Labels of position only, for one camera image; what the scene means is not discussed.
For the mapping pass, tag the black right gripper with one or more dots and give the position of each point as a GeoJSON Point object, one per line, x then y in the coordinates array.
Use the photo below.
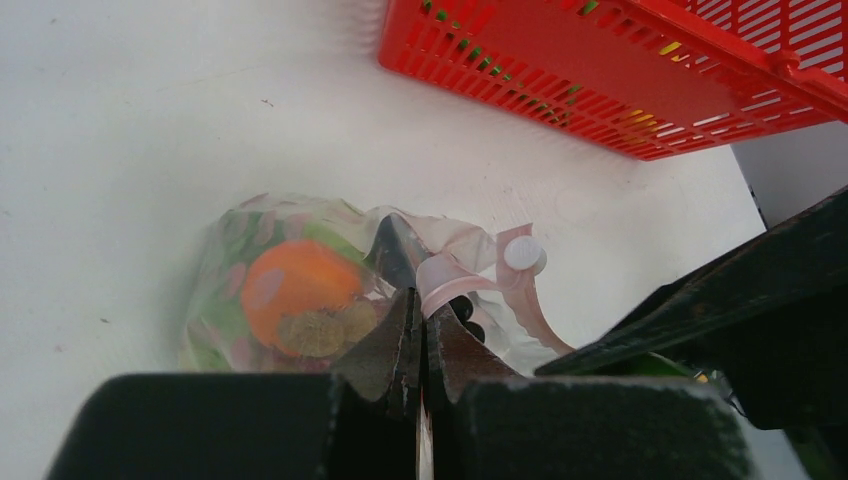
{"type": "Point", "coordinates": [787, 369]}

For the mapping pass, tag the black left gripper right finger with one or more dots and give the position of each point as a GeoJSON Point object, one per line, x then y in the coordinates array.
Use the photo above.
{"type": "Point", "coordinates": [456, 356]}

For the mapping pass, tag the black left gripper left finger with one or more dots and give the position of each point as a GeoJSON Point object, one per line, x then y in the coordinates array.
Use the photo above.
{"type": "Point", "coordinates": [384, 368]}

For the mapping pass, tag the orange fruit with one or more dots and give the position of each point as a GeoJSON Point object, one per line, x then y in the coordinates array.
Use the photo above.
{"type": "Point", "coordinates": [295, 277]}

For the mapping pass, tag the clear zip top bag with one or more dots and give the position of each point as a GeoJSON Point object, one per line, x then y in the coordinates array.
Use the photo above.
{"type": "Point", "coordinates": [447, 260]}

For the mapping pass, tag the green mangosteen fruit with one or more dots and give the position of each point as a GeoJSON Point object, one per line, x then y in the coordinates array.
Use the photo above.
{"type": "Point", "coordinates": [652, 364]}

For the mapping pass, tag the yellow fruit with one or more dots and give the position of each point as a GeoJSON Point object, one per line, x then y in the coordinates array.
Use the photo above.
{"type": "Point", "coordinates": [636, 125]}

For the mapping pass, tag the red plastic basket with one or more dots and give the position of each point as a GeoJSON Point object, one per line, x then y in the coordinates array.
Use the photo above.
{"type": "Point", "coordinates": [712, 72]}

